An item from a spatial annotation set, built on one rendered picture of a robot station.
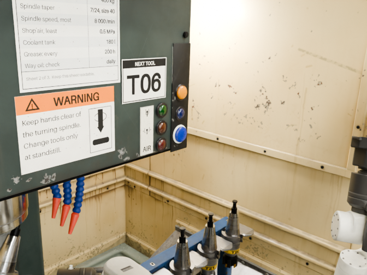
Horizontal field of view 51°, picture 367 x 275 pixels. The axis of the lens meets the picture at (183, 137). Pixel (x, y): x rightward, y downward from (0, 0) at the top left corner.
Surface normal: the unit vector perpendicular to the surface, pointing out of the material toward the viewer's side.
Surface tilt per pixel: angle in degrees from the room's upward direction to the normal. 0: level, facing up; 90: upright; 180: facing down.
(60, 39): 90
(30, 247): 90
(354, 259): 7
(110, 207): 90
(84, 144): 90
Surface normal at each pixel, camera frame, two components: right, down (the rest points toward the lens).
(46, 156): 0.74, 0.22
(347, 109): -0.67, 0.18
